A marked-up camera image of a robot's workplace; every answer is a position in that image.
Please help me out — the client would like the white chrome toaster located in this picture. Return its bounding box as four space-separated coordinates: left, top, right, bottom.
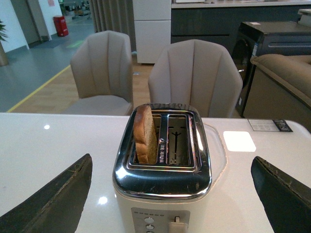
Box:
112 103 212 233

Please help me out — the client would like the beige armchair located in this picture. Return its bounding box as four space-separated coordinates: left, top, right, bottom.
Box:
148 39 242 118
64 31 133 116

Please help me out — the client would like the red cabinet box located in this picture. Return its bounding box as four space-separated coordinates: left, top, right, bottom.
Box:
53 16 69 37

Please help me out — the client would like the beige sofa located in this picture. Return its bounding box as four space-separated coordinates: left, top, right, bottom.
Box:
243 54 311 130

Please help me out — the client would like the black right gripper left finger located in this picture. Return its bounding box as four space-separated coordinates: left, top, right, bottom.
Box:
0 154 93 233

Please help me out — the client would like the black washing machine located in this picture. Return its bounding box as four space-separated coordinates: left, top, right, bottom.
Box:
231 21 311 116

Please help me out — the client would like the grey curtain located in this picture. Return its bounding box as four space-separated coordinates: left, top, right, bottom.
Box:
89 0 137 51

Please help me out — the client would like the green potted plant gold pot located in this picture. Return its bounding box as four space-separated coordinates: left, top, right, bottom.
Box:
0 19 10 67

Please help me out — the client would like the label card on table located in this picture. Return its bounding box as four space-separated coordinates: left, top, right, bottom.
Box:
248 119 292 132

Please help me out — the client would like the beige armchair right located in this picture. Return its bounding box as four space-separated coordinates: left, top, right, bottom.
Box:
148 39 242 118

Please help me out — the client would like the beige armchair left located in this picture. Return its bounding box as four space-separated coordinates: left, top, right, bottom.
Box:
64 31 133 116

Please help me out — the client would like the white cabinet column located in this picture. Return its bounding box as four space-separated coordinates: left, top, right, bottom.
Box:
133 0 171 64

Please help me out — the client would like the dark kitchen counter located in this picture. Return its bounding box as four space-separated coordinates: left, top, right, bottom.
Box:
171 0 311 51

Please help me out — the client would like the white toaster power cable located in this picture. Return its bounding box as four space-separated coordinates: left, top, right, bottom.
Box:
203 123 228 180

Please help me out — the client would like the brown bread slice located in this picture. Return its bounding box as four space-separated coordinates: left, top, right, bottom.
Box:
134 105 157 165

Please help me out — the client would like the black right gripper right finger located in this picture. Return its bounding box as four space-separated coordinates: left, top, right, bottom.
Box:
251 156 311 233

